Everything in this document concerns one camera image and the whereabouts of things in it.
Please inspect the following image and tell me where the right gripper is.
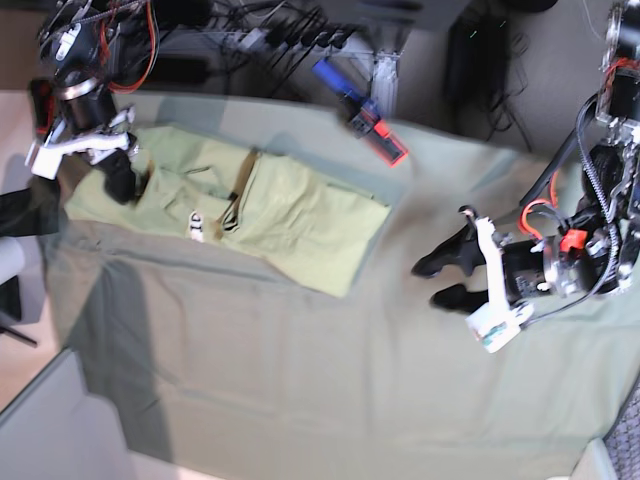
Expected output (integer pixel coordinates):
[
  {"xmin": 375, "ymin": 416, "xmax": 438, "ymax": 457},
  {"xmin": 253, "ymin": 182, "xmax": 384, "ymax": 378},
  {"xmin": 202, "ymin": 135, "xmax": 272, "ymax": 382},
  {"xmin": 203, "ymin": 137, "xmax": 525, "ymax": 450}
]
[{"xmin": 71, "ymin": 104, "xmax": 138, "ymax": 204}]

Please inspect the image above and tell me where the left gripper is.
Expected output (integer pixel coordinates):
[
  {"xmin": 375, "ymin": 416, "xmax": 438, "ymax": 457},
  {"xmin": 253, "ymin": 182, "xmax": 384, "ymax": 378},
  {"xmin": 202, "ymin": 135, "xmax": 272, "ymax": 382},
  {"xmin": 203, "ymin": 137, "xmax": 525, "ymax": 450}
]
[{"xmin": 411, "ymin": 227, "xmax": 600, "ymax": 313}]

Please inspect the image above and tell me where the light green T-shirt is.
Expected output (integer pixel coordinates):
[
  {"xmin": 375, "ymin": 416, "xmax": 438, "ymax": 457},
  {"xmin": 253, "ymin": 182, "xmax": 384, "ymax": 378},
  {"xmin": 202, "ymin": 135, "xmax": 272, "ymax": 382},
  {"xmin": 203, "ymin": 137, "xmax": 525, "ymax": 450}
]
[{"xmin": 65, "ymin": 126, "xmax": 391, "ymax": 297}]

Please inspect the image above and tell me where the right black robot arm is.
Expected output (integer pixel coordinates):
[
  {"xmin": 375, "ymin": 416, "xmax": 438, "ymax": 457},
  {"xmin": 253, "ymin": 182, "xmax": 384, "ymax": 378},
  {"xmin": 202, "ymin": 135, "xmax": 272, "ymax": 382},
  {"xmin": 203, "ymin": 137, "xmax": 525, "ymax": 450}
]
[{"xmin": 27, "ymin": 1, "xmax": 160, "ymax": 204}]

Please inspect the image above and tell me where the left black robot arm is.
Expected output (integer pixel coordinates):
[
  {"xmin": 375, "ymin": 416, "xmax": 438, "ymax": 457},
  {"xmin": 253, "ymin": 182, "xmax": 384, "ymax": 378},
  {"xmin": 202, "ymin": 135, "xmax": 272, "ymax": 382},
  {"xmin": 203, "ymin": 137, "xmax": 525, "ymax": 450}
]
[{"xmin": 411, "ymin": 1, "xmax": 639, "ymax": 314}]

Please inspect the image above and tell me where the dark cloth piece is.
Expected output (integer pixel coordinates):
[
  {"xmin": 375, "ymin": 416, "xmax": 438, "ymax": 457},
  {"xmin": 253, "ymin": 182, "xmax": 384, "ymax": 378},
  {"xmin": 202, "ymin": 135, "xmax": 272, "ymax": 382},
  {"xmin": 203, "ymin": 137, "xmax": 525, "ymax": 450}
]
[{"xmin": 1, "ymin": 177, "xmax": 66, "ymax": 237}]

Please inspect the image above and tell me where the red black clamp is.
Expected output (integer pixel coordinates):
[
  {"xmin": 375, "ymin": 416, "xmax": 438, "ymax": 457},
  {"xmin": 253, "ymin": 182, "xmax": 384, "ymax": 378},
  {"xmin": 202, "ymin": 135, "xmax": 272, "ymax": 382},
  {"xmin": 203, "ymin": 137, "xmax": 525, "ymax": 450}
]
[{"xmin": 28, "ymin": 78, "xmax": 56, "ymax": 139}]

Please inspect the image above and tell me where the blue black clamp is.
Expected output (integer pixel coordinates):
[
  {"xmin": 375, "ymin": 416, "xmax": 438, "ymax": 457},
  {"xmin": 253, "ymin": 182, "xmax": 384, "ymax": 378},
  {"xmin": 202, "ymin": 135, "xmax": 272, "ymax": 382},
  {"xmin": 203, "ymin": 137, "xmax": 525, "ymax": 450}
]
[{"xmin": 312, "ymin": 59, "xmax": 409, "ymax": 168}]

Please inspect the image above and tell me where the grey-green table cloth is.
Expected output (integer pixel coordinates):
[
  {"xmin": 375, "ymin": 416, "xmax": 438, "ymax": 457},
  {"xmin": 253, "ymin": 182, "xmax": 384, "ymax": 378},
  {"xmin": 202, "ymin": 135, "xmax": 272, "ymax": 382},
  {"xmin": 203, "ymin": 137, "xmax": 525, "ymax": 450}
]
[{"xmin": 46, "ymin": 93, "xmax": 639, "ymax": 479}]

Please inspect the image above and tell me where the black power adapter brick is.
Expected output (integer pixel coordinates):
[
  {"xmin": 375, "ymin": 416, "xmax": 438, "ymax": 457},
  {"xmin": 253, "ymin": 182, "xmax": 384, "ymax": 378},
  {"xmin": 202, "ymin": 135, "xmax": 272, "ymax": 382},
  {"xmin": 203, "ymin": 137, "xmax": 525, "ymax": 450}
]
[{"xmin": 443, "ymin": 20, "xmax": 479, "ymax": 106}]

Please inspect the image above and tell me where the white box at edge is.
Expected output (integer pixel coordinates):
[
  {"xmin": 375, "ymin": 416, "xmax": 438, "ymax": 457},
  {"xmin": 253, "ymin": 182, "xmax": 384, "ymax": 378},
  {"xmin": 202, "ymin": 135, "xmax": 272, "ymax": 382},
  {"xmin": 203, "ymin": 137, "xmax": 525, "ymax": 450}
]
[{"xmin": 1, "ymin": 349, "xmax": 136, "ymax": 479}]

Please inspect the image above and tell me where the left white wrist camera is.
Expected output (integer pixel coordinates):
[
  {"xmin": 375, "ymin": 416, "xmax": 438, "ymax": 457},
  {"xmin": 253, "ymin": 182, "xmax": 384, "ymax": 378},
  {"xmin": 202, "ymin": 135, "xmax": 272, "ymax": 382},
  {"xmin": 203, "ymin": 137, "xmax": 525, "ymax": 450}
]
[{"xmin": 460, "ymin": 206, "xmax": 534, "ymax": 354}]

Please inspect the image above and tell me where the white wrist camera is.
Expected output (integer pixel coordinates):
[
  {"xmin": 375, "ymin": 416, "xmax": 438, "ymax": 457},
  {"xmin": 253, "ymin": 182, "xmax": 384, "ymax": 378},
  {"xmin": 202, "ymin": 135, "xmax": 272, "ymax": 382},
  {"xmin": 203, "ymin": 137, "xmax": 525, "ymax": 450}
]
[
  {"xmin": 25, "ymin": 124, "xmax": 137, "ymax": 180},
  {"xmin": 460, "ymin": 206, "xmax": 534, "ymax": 354}
]

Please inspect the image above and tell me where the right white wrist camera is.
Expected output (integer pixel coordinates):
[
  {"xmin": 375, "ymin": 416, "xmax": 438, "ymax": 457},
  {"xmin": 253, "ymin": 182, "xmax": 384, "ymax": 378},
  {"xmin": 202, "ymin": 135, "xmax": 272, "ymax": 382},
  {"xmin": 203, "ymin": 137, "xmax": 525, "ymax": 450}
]
[{"xmin": 25, "ymin": 124, "xmax": 137, "ymax": 180}]

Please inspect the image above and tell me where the grey aluminium table frame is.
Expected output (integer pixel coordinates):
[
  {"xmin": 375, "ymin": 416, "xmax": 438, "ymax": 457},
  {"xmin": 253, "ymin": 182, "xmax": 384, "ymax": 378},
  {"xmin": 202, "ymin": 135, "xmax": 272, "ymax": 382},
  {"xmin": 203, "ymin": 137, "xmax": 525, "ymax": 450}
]
[{"xmin": 149, "ymin": 29, "xmax": 406, "ymax": 121}]

